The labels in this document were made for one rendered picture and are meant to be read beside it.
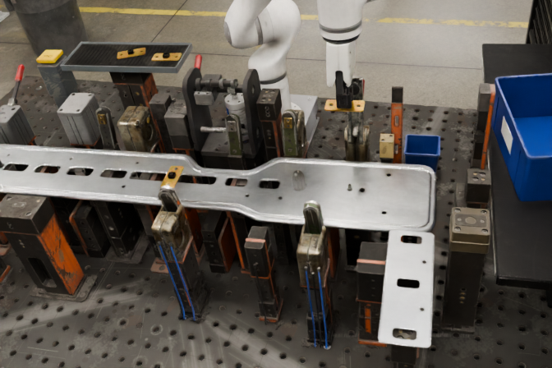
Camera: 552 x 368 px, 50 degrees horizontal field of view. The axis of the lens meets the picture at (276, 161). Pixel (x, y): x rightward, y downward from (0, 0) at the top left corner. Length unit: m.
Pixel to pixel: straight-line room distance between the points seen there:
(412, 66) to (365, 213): 2.42
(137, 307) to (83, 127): 0.52
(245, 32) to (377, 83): 1.94
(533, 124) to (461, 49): 2.33
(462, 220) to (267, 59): 0.84
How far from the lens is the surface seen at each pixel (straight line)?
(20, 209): 1.63
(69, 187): 1.68
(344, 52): 1.18
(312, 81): 3.67
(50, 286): 1.82
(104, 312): 1.75
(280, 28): 1.81
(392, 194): 1.45
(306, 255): 1.28
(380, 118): 2.18
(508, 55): 1.91
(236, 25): 1.77
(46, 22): 4.35
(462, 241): 1.32
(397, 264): 1.31
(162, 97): 1.72
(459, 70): 3.74
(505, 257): 1.31
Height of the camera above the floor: 2.02
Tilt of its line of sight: 40 degrees down
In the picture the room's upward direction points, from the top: 9 degrees counter-clockwise
